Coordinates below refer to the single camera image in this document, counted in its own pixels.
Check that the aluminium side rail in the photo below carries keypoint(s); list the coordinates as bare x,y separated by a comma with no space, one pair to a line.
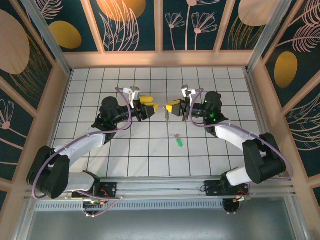
251,95

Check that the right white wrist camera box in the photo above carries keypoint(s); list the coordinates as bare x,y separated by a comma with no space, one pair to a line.
188,91

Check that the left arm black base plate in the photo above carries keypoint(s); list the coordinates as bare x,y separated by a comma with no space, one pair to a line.
110,187

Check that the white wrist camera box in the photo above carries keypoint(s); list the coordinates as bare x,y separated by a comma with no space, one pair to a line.
135,94
188,91

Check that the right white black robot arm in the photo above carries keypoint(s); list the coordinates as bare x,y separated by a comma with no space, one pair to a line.
232,135

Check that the aluminium mounting rail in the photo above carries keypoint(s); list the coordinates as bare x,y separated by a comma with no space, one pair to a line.
160,186

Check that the left base electronics board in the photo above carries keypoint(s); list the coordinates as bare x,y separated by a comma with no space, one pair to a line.
93,202

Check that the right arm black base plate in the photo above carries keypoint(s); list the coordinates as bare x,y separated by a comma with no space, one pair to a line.
212,187

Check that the key with green tag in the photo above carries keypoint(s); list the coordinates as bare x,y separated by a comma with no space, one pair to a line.
179,143

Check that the aluminium frame post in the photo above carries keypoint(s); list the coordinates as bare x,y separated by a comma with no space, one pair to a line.
50,37
270,30

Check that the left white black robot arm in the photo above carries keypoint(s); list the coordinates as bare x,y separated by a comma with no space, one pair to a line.
82,145

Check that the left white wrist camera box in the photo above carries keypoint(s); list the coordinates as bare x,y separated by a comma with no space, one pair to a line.
135,94

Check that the white grid mat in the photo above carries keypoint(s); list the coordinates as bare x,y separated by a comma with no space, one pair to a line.
160,82

